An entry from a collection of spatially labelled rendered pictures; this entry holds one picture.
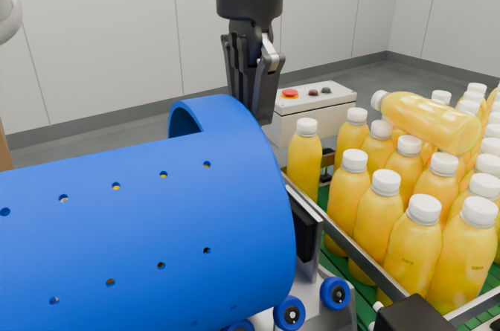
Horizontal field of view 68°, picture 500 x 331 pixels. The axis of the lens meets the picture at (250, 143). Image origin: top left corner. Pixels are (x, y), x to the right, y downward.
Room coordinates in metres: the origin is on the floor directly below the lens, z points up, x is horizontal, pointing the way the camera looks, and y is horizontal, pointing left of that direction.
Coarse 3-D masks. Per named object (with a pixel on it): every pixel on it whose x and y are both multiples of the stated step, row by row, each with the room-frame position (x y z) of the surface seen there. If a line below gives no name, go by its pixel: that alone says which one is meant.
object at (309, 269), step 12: (288, 192) 0.49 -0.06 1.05; (300, 204) 0.46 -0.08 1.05; (300, 216) 0.43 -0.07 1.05; (312, 216) 0.43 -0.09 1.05; (300, 228) 0.43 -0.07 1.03; (312, 228) 0.42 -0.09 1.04; (300, 240) 0.42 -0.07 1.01; (312, 240) 0.42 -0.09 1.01; (300, 252) 0.42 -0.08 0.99; (312, 252) 0.42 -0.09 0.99; (300, 264) 0.44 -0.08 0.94; (312, 264) 0.41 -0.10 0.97; (312, 276) 0.41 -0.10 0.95
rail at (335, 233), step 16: (320, 208) 0.54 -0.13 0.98; (336, 224) 0.49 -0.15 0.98; (336, 240) 0.48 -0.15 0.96; (352, 240) 0.45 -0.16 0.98; (352, 256) 0.44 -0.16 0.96; (368, 256) 0.42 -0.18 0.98; (368, 272) 0.41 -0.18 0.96; (384, 272) 0.39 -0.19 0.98; (384, 288) 0.38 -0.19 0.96; (400, 288) 0.36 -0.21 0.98
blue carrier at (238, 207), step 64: (192, 128) 0.51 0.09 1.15; (256, 128) 0.36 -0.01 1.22; (0, 192) 0.25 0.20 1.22; (64, 192) 0.26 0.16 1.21; (128, 192) 0.27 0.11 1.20; (192, 192) 0.29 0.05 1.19; (256, 192) 0.30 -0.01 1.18; (0, 256) 0.21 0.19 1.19; (64, 256) 0.22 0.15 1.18; (128, 256) 0.24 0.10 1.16; (192, 256) 0.25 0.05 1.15; (256, 256) 0.27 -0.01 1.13; (0, 320) 0.19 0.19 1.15; (64, 320) 0.20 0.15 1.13; (128, 320) 0.21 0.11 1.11; (192, 320) 0.24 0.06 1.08
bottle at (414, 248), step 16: (400, 224) 0.40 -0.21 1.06; (416, 224) 0.39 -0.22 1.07; (432, 224) 0.38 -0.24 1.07; (400, 240) 0.39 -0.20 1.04; (416, 240) 0.38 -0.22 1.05; (432, 240) 0.37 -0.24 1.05; (400, 256) 0.38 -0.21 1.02; (416, 256) 0.37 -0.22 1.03; (432, 256) 0.37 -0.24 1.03; (400, 272) 0.38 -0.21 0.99; (416, 272) 0.37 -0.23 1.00; (432, 272) 0.37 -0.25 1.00; (416, 288) 0.37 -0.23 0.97; (384, 304) 0.38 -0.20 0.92
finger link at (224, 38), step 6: (222, 36) 0.49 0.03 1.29; (222, 42) 0.49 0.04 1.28; (222, 48) 0.49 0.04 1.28; (228, 48) 0.48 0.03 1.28; (228, 54) 0.48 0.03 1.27; (228, 60) 0.47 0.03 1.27; (228, 66) 0.47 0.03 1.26; (228, 72) 0.47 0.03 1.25; (228, 78) 0.47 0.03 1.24; (228, 84) 0.47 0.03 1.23; (234, 84) 0.47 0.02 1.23; (228, 90) 0.47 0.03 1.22; (234, 90) 0.47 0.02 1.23; (234, 96) 0.47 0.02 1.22
